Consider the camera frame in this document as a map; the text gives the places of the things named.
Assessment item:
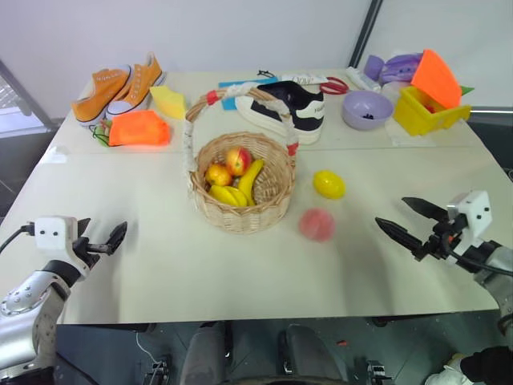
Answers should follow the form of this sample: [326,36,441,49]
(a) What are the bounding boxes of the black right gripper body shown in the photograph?
[412,215,469,265]

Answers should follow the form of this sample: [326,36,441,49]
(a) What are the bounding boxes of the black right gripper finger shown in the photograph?
[401,196,446,222]
[374,217,425,257]

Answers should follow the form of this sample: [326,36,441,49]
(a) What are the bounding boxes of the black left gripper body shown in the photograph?
[71,235,102,270]

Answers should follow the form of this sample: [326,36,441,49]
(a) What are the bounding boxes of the orange round fruit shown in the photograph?
[204,163,234,188]

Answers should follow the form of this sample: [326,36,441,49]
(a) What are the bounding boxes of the pink peach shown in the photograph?
[297,207,337,243]

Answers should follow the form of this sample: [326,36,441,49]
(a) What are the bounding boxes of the yellow lemon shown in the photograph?
[312,169,347,201]

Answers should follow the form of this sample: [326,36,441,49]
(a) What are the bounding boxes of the yellow plastic bin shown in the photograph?
[392,85,474,138]

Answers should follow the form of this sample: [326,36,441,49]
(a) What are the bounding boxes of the green and red small item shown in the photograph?
[91,119,115,148]

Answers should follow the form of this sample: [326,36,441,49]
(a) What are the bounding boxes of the orange mesh bag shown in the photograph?
[108,110,172,148]

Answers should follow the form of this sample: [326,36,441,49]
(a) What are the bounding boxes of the purple plastic bowl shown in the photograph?
[341,89,394,132]

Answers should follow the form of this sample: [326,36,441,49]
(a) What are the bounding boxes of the orange canvas sneaker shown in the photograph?
[71,63,134,129]
[104,51,168,122]

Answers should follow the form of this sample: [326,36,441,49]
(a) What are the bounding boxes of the purple plush toy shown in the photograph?
[363,52,424,87]

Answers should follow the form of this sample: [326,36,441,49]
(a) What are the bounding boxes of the yellow banana bunch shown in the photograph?
[208,159,266,208]

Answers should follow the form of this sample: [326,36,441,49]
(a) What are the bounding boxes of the white plastic packet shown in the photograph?
[345,66,382,91]

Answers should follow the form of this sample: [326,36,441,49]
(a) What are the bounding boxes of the red yellow apple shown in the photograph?
[225,146,254,178]

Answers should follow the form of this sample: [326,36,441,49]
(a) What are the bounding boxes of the yellow sponge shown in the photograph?
[148,84,188,120]

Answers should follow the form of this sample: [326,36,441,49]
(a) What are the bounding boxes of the dark rounded shape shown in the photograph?
[179,320,234,385]

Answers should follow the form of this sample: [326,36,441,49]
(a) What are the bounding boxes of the red scissors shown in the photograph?
[318,76,349,96]

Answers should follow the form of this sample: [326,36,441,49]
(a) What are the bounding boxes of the black and white sneaker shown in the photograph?
[233,79,326,146]

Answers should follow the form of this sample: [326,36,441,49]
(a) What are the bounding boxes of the white tube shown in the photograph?
[280,72,328,87]

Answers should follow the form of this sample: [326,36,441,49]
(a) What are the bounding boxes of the blue paper sheet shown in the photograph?
[217,78,278,111]

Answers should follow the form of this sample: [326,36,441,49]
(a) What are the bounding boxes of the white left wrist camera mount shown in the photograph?
[34,216,91,282]

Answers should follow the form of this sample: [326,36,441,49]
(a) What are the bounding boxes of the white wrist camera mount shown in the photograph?
[446,190,492,257]
[34,216,91,282]

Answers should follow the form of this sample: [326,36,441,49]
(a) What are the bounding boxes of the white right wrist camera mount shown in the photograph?
[446,190,492,257]

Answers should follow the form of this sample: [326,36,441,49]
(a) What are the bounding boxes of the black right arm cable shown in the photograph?
[439,239,513,278]

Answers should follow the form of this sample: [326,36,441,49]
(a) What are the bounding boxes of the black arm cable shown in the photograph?
[0,223,37,254]
[439,239,513,278]

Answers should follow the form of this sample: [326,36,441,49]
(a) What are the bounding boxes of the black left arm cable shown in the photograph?
[0,223,37,254]

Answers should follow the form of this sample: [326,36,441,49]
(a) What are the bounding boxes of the thin white floor cable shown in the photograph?
[135,330,162,364]

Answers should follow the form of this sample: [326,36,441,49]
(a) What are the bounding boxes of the wicker basket with handle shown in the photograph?
[183,84,301,236]

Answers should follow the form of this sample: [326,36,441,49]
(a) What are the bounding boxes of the grey metal frame post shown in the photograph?
[346,0,386,70]

